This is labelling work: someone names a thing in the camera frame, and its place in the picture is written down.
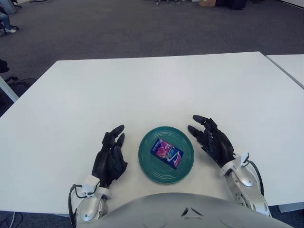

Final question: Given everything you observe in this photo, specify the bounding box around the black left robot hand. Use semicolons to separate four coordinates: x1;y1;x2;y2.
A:
91;124;128;190

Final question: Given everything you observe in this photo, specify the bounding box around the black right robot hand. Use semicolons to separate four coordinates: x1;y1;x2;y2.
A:
187;114;236;171

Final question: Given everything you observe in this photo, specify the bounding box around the blue purple gum pack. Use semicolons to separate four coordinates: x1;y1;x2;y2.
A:
150;137;185;170

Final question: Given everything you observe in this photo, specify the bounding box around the green round plate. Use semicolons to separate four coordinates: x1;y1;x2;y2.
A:
138;126;195;185

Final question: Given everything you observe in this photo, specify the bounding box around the silver robot torso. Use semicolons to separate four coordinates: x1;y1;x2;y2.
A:
95;192;289;228

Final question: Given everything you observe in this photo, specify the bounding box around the grey table foot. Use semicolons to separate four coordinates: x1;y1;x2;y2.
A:
277;204;304;213

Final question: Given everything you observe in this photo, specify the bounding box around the white slanted table leg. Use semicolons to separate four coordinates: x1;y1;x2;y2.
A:
0;76;19;103

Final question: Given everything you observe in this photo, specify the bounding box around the black storage case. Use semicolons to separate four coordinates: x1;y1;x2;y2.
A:
216;0;247;10

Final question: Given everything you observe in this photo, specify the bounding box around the wheeled metal cart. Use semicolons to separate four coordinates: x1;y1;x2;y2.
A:
154;0;192;5

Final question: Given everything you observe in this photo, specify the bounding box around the seated person in jeans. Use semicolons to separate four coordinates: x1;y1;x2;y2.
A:
0;6;19;34

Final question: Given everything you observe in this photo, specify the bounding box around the grey cabinet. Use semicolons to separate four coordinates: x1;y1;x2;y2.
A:
0;0;16;14

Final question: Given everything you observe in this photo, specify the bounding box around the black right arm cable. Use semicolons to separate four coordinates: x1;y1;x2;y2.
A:
246;160;265;197

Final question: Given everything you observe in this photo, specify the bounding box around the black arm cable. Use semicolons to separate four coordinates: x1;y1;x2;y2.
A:
67;182;95;224
246;160;265;197

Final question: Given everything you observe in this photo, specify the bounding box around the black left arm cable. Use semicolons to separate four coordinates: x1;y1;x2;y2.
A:
67;182;95;224

